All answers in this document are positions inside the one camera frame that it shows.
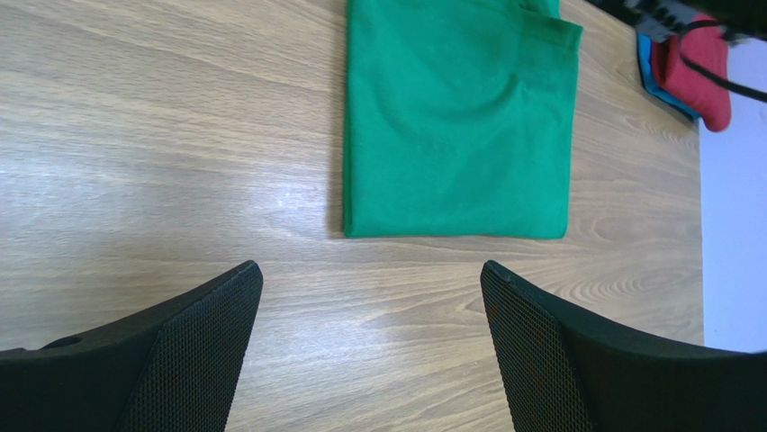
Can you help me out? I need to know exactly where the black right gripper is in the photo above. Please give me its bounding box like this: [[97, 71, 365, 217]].
[[589, 0, 766, 42]]

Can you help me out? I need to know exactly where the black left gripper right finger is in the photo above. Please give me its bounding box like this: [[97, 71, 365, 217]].
[[481, 261, 766, 431]]

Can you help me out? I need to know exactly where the blue folded t-shirt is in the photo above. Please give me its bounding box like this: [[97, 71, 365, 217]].
[[636, 34, 700, 122]]

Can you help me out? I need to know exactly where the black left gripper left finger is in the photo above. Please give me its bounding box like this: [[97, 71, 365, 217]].
[[1, 261, 263, 431]]

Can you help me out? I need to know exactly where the green t-shirt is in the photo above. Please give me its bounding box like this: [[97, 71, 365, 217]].
[[343, 1, 582, 239]]

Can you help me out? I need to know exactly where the red folded t-shirt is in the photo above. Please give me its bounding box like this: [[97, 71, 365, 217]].
[[650, 14, 734, 133]]

